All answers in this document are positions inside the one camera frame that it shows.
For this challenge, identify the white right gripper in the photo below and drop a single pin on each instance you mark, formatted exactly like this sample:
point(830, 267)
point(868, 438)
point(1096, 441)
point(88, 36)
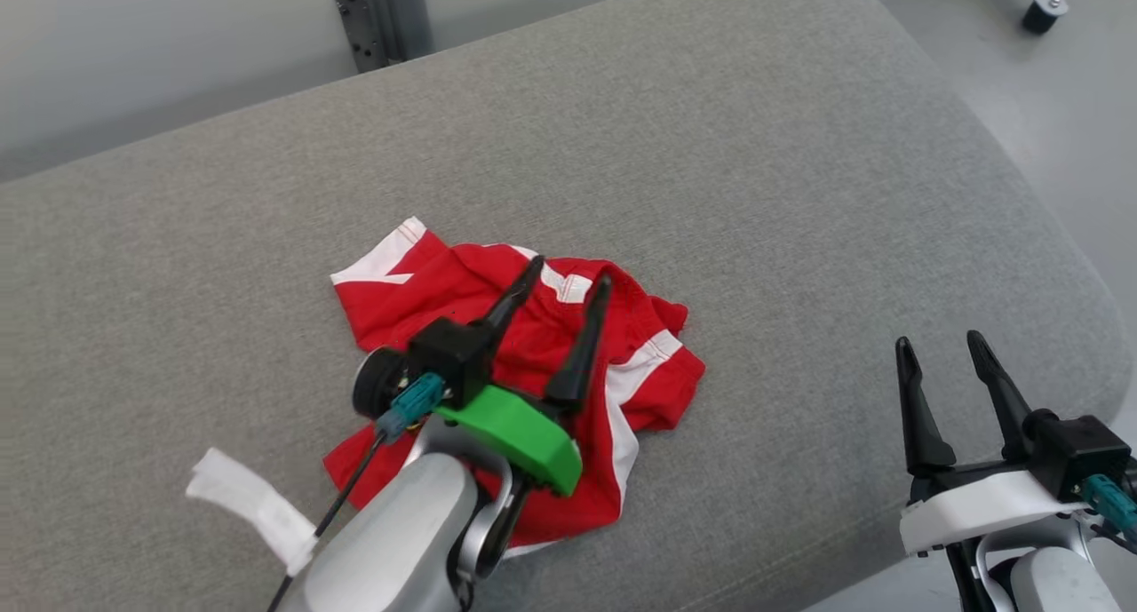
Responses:
point(977, 510)

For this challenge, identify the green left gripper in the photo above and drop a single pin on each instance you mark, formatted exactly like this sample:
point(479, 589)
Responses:
point(524, 434)

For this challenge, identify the red white-trimmed basketball jersey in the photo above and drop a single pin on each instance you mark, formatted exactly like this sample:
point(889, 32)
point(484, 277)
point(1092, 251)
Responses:
point(426, 283)

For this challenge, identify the grey fabric sofa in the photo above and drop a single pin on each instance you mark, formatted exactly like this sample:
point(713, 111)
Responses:
point(711, 150)

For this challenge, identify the white fabric strip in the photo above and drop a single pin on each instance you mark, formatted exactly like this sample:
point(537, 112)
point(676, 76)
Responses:
point(249, 501)

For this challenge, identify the black caster wheel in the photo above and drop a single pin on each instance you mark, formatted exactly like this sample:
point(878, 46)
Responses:
point(1039, 15)

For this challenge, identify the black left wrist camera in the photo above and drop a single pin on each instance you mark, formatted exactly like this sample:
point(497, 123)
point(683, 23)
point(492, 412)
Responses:
point(449, 354)

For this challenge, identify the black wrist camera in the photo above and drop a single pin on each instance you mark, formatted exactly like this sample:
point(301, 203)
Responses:
point(449, 354)
point(1079, 452)

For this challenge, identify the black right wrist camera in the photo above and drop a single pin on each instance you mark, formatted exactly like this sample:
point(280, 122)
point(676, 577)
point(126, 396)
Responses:
point(1079, 452)

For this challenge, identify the grey metal partition post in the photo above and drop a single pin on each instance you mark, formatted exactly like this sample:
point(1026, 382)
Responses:
point(404, 12)

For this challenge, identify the dark grey hinge bracket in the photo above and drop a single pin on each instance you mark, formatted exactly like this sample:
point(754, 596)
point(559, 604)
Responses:
point(360, 26)

